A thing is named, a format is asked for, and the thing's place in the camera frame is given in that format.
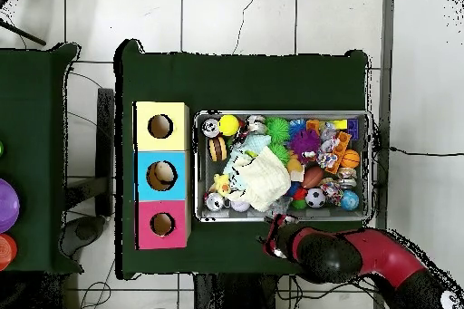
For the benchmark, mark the silver can with pull tab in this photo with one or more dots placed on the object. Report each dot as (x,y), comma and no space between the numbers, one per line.
(210,128)

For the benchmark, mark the green spiky ball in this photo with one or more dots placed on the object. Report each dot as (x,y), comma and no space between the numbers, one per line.
(278,128)

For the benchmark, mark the red soda can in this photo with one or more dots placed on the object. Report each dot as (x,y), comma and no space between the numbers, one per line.
(215,202)

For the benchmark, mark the purple spiky ball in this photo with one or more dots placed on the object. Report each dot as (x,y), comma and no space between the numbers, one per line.
(306,142)

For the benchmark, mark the black side stand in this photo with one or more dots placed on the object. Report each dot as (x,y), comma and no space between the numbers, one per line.
(105,149)

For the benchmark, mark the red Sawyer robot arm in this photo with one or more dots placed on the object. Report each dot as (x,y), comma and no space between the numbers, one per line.
(377,251)

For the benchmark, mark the yellow tennis ball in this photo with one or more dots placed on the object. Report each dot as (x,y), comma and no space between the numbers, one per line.
(229,125)

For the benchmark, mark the small orange basketball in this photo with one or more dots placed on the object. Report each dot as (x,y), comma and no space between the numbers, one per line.
(350,159)

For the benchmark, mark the cream knitted cloth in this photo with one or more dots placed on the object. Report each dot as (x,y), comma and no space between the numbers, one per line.
(264,178)

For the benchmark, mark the red disc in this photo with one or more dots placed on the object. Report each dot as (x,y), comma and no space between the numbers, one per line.
(6,251)

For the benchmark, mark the dark green side table cloth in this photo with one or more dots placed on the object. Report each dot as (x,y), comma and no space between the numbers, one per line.
(36,142)

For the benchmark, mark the wooden box with three holes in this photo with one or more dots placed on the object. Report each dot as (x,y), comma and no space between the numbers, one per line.
(161,153)

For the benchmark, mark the light teal cloth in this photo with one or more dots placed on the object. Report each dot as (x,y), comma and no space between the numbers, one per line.
(235,160)

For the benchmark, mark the small soccer ball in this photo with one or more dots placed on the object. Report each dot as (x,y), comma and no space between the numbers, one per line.
(315,198)

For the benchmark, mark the clear shallow mesh bin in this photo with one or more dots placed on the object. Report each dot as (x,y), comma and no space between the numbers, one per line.
(368,171)

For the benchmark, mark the purple disc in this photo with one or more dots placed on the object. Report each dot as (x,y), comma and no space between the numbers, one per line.
(7,206)

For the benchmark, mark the crushed silver can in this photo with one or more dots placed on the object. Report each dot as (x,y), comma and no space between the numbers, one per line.
(257,124)

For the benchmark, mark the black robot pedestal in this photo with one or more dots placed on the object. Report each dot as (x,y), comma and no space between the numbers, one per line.
(239,294)

